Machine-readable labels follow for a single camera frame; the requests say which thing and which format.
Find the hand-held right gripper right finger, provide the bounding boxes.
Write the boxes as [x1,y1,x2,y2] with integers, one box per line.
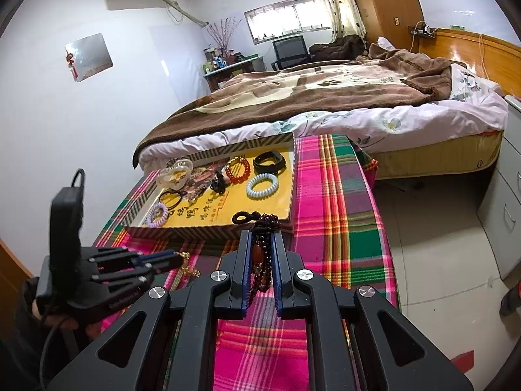
[272,229,475,391]

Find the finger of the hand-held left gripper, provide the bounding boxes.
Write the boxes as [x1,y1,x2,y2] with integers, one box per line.
[93,258,182,284]
[87,246,182,265]

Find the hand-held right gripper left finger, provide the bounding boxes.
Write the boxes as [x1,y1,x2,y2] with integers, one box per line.
[47,229,255,391]

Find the dark bead necklace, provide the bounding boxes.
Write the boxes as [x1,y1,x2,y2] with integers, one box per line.
[248,212,281,294]

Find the gold chain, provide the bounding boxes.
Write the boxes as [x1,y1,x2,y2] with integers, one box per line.
[173,251,201,278]

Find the yellow box with striped sides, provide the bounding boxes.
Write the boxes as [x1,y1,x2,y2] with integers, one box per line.
[122,136,298,239]

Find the black hair tie teal bead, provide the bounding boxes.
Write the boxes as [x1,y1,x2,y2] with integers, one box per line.
[157,187,190,212]

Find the light blue spiral hair tie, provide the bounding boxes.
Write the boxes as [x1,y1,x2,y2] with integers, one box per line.
[245,173,279,199]

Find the orange bead bracelet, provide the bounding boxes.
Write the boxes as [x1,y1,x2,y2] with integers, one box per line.
[226,156,251,186]

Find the person's left forearm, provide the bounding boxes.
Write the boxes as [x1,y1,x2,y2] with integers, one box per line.
[0,279,94,391]

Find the person's left hand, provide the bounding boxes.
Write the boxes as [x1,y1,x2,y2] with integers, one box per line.
[30,293,80,330]

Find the wooden board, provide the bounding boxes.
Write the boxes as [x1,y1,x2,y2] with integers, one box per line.
[0,238,35,290]

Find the pink green plaid cloth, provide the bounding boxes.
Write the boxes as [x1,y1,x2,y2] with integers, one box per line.
[93,132,401,391]

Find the clear plastic hair claw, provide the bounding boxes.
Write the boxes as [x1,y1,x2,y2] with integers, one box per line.
[157,159,194,190]

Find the black hair clip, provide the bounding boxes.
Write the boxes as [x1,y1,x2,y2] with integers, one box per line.
[209,171,229,194]

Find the black wristband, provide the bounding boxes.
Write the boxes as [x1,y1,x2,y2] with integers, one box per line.
[252,151,288,174]

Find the brown blanket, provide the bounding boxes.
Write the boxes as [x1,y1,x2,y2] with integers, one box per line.
[134,49,452,167]

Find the white desk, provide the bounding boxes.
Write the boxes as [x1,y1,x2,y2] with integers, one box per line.
[204,55,267,90]

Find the brown blanket bed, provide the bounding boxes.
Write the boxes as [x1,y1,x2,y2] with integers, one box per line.
[138,59,509,164]

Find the beige mattress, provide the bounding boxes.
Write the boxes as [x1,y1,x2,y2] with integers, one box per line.
[372,130,505,180]

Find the cluster of bottles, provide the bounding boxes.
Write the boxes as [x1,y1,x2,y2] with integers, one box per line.
[204,45,245,74]

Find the red object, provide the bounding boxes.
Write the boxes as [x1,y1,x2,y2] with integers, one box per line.
[448,348,477,371]

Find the black office chair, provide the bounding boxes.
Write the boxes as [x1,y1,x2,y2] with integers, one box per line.
[271,35,310,72]

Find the dried flower branches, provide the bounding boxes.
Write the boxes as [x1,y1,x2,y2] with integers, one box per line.
[205,16,243,53]

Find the dark cloth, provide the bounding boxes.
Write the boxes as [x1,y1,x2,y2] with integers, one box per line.
[309,35,367,64]

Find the grey nightstand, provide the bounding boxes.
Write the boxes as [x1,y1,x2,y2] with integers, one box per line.
[476,94,521,282]

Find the dark object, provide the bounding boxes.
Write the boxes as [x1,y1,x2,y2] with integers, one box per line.
[499,285,521,318]

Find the air conditioner pipe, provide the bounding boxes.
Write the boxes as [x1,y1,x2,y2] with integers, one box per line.
[157,0,210,27]

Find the window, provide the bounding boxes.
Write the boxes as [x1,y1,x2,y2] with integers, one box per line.
[244,0,332,43]

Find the floral pillow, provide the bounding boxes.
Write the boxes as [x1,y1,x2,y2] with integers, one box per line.
[450,65,501,102]

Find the patterned curtain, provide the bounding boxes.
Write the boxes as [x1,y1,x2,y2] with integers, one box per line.
[305,0,367,43]

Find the wooden wardrobe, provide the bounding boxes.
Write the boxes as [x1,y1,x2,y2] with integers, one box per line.
[342,0,426,55]

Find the wooden headboard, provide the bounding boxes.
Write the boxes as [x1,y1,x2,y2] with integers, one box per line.
[423,28,521,98]

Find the purple spiral hair tie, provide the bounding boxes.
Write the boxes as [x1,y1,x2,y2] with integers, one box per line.
[146,203,169,229]

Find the black twisted hair tie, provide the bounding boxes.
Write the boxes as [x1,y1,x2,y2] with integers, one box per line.
[232,210,261,225]

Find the black cable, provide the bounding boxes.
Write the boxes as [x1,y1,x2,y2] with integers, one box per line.
[69,168,87,196]

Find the wall mirror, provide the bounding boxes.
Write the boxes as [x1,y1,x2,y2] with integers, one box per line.
[65,33,115,84]

